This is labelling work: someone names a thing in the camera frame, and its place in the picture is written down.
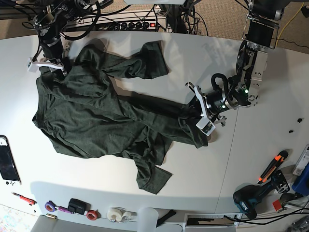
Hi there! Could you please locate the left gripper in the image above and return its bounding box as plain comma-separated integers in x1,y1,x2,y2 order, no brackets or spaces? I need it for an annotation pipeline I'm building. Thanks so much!
185,82,227,127

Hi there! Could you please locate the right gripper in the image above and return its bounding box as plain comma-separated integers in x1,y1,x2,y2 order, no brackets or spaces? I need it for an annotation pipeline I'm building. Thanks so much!
32,39,71,76

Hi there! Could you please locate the dark green t-shirt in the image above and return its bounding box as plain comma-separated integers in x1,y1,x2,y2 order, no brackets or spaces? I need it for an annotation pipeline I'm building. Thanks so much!
32,41,208,194

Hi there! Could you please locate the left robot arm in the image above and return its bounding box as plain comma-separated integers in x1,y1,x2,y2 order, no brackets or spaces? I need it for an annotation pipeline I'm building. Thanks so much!
186,0,289,133

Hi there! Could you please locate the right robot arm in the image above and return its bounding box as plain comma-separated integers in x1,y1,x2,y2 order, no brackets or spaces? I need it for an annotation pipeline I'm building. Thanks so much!
28,0,101,76

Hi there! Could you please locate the orange black utility knife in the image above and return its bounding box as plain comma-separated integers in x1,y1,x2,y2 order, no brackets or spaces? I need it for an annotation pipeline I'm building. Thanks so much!
257,150,289,185

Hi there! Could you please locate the black power strip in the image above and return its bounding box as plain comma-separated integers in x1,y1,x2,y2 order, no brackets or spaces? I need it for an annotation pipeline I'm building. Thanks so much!
95,21,167,32

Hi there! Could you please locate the teal black power drill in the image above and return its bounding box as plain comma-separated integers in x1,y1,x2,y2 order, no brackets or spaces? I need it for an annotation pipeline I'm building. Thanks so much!
233,170,290,220

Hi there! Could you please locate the red square tag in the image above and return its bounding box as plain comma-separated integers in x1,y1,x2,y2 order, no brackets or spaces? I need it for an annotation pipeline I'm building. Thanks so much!
272,199,283,211

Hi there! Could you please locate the blue box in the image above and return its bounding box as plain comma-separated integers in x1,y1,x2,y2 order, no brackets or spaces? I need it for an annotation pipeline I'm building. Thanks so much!
292,161,309,196

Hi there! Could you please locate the white handheld game console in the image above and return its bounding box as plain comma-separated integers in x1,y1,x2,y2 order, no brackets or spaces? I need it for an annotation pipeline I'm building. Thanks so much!
0,135,21,186

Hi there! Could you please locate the white tape dispenser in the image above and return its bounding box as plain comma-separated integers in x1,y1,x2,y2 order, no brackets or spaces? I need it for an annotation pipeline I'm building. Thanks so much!
106,207,137,223

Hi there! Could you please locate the red screwdriver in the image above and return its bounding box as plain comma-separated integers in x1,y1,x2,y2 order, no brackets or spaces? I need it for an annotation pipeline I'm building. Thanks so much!
12,192,36,205

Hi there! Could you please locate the purple tape roll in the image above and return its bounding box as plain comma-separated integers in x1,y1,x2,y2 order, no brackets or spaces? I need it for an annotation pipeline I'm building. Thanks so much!
45,201,56,212

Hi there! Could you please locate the red tape roll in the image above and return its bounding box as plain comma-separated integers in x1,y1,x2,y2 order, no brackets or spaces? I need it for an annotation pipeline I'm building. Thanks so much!
86,210,99,221

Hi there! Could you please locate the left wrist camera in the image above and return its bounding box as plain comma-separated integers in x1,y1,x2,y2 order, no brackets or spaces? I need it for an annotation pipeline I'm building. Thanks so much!
196,117,215,136

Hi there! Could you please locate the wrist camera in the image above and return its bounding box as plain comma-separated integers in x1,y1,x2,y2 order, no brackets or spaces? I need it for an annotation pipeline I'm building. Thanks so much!
27,58,38,73
196,117,215,136

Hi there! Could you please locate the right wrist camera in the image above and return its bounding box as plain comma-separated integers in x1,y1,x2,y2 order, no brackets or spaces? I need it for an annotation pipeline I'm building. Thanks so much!
27,58,38,73

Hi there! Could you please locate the yellow extension cable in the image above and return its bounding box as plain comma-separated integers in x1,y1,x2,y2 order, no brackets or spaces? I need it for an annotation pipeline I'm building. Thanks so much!
276,6,309,47

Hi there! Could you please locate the black action camera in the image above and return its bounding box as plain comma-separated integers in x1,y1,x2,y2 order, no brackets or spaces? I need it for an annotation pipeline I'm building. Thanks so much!
67,198,91,215

